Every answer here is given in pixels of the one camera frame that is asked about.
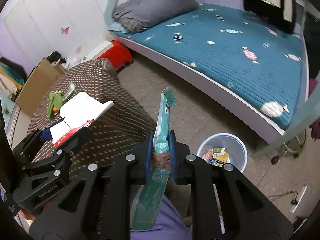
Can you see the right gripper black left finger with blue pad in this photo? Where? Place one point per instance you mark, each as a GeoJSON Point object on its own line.
{"type": "Point", "coordinates": [96, 205]}

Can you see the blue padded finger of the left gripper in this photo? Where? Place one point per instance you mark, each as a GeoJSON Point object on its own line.
{"type": "Point", "coordinates": [46, 135]}

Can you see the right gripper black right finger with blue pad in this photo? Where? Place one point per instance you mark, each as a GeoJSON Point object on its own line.
{"type": "Point", "coordinates": [225, 204]}

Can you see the white red carton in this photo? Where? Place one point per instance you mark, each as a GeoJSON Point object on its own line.
{"type": "Point", "coordinates": [80, 111]}

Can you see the teal snack wrapper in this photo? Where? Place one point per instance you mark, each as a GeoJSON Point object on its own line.
{"type": "Point", "coordinates": [146, 204]}

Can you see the yellow white medicine box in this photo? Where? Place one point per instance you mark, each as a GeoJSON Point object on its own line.
{"type": "Point", "coordinates": [223, 158]}

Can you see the light blue trash bin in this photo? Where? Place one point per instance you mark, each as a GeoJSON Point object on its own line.
{"type": "Point", "coordinates": [221, 143]}

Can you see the person's left hand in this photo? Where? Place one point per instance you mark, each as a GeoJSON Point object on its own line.
{"type": "Point", "coordinates": [29, 216]}

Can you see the green crumpled wrapper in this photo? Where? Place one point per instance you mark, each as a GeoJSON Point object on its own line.
{"type": "Point", "coordinates": [55, 103]}

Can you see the cardboard box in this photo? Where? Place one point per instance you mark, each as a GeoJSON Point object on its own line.
{"type": "Point", "coordinates": [38, 83]}

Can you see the purple trouser leg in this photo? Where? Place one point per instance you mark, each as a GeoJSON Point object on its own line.
{"type": "Point", "coordinates": [169, 223]}

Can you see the white power strip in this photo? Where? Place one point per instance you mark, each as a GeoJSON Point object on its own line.
{"type": "Point", "coordinates": [295, 203]}

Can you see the brown polka dot tablecloth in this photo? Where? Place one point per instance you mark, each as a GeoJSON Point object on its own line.
{"type": "Point", "coordinates": [119, 121]}

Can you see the purple swivel stool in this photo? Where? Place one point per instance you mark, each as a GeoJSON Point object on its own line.
{"type": "Point", "coordinates": [294, 138]}

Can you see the red storage stool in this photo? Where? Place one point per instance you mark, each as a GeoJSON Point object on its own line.
{"type": "Point", "coordinates": [118, 55]}

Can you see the teal candy print mattress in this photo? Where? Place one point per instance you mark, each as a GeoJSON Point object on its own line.
{"type": "Point", "coordinates": [257, 62]}

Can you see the grey folded duvet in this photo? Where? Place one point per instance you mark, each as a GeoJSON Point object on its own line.
{"type": "Point", "coordinates": [140, 15]}

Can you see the black hanging garment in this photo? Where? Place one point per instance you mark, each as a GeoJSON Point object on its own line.
{"type": "Point", "coordinates": [270, 13]}

